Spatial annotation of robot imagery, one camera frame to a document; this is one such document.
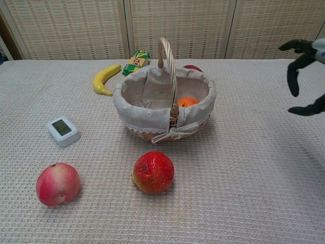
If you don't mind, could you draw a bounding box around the pink peach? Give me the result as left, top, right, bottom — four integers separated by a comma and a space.
36, 163, 82, 207

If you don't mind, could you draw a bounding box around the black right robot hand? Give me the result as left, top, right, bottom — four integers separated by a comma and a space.
279, 38, 325, 116

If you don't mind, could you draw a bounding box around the yellow banana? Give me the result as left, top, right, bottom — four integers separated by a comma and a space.
92, 64, 122, 97

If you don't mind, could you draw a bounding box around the woven folding screen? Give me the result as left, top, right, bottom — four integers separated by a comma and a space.
0, 0, 325, 60

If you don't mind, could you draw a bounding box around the green snack package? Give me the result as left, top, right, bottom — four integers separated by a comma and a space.
122, 50, 151, 76

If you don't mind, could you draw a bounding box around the glossy red pomegranate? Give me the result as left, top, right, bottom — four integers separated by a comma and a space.
131, 151, 175, 195

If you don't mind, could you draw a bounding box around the beige woven tablecloth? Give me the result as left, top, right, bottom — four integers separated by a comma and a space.
0, 58, 325, 244

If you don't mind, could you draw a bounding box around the wicker basket with cloth liner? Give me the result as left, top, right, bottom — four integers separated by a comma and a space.
112, 37, 217, 143

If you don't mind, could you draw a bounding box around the orange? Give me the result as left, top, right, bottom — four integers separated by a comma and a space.
177, 97, 199, 108

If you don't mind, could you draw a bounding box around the red apple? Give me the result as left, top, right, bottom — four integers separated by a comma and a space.
183, 65, 203, 73

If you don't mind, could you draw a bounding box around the white digital thermometer clock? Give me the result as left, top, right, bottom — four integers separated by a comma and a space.
46, 116, 81, 148

